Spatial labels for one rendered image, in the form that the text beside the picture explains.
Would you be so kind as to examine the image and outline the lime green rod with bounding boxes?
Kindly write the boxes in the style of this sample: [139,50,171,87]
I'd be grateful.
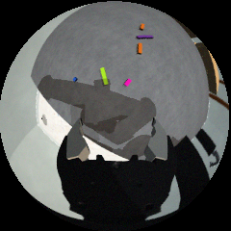
[100,67,108,85]

